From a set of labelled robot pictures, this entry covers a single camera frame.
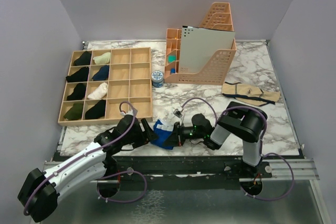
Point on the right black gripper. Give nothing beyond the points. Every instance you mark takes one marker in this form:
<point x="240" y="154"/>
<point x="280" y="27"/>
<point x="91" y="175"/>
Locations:
<point x="176" y="139"/>

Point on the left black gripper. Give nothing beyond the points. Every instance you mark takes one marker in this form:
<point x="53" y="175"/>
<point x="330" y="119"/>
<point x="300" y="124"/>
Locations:
<point x="150" y="134"/>

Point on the blue boxer underwear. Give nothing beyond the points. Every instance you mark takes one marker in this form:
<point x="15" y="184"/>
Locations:
<point x="163" y="130"/>

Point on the beige underwear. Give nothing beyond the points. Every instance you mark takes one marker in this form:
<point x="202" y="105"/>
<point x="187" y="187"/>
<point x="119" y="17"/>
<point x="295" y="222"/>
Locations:
<point x="249" y="94"/>

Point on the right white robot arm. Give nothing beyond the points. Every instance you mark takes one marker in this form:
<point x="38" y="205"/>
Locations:
<point x="245" y="122"/>

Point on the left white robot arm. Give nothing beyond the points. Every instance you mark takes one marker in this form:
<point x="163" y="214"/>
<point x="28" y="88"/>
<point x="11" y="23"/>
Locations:
<point x="43" y="190"/>

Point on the black rolled sock bottom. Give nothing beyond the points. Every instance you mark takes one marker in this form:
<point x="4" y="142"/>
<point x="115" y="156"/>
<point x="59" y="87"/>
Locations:
<point x="97" y="111"/>

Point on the black rolled sock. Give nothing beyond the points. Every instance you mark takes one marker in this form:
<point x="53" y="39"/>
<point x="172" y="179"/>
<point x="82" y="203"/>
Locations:
<point x="79" y="76"/>
<point x="97" y="111"/>
<point x="75" y="91"/>
<point x="84" y="59"/>

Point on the blue patterned round tin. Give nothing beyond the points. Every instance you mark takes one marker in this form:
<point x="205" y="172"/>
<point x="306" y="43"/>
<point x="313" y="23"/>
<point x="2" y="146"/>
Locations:
<point x="157" y="78"/>

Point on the white rolled sock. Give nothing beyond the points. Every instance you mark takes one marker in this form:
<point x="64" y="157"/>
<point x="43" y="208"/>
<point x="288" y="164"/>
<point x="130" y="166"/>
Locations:
<point x="99" y="92"/>

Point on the wooden compartment tray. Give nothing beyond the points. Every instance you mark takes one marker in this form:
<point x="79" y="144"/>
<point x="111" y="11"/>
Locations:
<point x="128" y="82"/>

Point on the navy rolled sock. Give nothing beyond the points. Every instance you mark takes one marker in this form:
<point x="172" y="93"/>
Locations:
<point x="102" y="74"/>

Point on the dark green rolled sock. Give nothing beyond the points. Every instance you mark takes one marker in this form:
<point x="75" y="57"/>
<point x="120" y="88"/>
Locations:
<point x="74" y="113"/>

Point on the pale green rolled sock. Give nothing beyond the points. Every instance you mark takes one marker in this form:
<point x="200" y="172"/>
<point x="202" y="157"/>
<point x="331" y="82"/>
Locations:
<point x="102" y="59"/>

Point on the grey white folder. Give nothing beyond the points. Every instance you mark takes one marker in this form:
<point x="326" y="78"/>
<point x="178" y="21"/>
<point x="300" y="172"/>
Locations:
<point x="199" y="44"/>

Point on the black rolled sock top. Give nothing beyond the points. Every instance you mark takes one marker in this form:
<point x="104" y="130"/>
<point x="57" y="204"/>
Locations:
<point x="84" y="59"/>

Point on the peach file organizer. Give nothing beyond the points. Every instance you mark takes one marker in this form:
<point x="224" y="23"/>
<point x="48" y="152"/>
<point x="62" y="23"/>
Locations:
<point x="219" y="17"/>

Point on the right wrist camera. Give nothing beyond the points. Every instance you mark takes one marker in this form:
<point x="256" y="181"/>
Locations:
<point x="179" y="113"/>

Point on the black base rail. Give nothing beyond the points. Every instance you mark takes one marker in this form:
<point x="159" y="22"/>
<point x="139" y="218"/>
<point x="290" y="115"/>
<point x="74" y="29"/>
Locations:
<point x="183" y="172"/>

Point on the aluminium extrusion rail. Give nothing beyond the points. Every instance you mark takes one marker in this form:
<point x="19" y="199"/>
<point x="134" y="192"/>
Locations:
<point x="301" y="169"/>

